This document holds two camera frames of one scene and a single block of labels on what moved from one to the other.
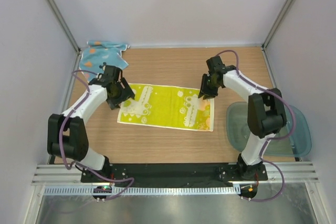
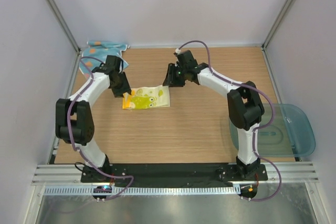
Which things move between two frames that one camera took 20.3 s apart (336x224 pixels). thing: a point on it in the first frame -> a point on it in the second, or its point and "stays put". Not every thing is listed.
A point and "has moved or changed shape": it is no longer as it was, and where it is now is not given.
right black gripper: (203, 89) -> (170, 81)
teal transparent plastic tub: (295, 141) stays put
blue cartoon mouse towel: (98, 54) stays put
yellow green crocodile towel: (169, 107) has moved or changed shape
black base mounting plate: (170, 172) stays put
